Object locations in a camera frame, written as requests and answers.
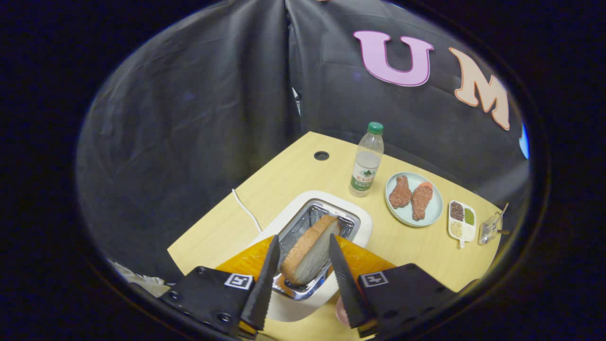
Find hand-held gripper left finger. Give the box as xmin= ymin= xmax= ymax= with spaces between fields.
xmin=158 ymin=235 xmax=281 ymax=339

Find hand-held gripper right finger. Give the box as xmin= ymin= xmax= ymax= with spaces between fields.
xmin=329 ymin=234 xmax=459 ymax=339

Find toasted bread slice brown crust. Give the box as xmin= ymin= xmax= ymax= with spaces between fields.
xmin=280 ymin=214 xmax=342 ymax=286

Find pink round plate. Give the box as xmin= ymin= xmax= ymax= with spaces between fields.
xmin=335 ymin=297 xmax=352 ymax=328

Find white toaster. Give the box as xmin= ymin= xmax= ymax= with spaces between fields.
xmin=246 ymin=190 xmax=374 ymax=323

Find pale blue oval plate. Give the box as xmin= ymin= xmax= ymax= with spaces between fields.
xmin=384 ymin=171 xmax=444 ymax=228

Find brown meat piece orange tip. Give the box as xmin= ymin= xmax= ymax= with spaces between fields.
xmin=410 ymin=182 xmax=434 ymax=222

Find clear water bottle green cap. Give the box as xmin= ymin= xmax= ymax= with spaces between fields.
xmin=349 ymin=122 xmax=385 ymax=198

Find person's beige shirt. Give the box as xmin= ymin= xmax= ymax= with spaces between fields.
xmin=107 ymin=258 xmax=172 ymax=298

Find white divided grain dish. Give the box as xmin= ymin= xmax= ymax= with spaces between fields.
xmin=447 ymin=200 xmax=477 ymax=249

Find black backdrop cloth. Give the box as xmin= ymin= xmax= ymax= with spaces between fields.
xmin=76 ymin=0 xmax=532 ymax=285

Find white toaster cable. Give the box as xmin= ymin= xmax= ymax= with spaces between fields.
xmin=231 ymin=188 xmax=264 ymax=233

